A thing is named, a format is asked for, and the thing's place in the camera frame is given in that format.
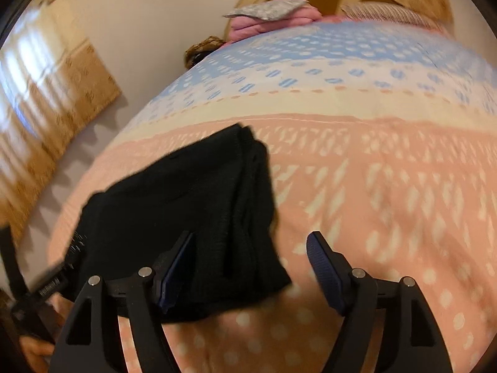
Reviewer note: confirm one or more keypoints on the person's left hand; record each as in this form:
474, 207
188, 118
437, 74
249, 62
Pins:
35, 353

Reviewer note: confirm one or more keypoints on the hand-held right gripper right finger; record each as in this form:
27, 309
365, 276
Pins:
324, 268

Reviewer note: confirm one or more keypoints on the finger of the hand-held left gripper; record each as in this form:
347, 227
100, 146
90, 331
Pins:
75, 256

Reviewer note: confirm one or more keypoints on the pink blue polka-dot bedsheet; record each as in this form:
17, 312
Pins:
349, 163

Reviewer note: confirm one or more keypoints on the pink folded blanket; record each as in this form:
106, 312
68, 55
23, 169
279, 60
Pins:
271, 27

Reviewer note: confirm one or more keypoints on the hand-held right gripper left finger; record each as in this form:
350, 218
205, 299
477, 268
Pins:
176, 276

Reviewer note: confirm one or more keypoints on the grey patterned cloth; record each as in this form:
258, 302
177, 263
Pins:
268, 9

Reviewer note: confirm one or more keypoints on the black pants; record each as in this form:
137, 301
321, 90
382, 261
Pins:
186, 202

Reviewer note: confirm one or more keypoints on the pink striped pillow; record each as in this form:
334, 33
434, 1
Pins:
388, 11

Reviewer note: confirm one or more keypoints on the brown fuzzy thing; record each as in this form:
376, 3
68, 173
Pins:
202, 44

